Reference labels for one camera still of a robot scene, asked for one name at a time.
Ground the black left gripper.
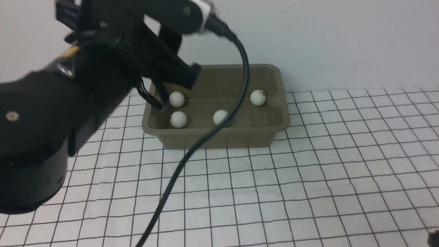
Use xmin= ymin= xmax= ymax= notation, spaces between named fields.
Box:
xmin=55 ymin=0 xmax=202 ymax=110

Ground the white ball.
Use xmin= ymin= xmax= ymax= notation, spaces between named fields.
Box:
xmin=250 ymin=90 xmax=267 ymax=106
xmin=169 ymin=91 xmax=185 ymax=108
xmin=213 ymin=110 xmax=228 ymax=125
xmin=170 ymin=111 xmax=188 ymax=129

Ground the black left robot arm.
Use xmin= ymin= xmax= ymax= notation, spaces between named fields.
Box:
xmin=0 ymin=0 xmax=213 ymax=214

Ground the olive plastic bin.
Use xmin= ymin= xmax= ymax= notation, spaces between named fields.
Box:
xmin=141 ymin=64 xmax=290 ymax=150

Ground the white grid tablecloth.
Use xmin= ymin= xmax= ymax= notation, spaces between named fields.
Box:
xmin=0 ymin=88 xmax=439 ymax=247

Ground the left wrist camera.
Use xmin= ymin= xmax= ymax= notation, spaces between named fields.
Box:
xmin=113 ymin=0 xmax=220 ymax=55

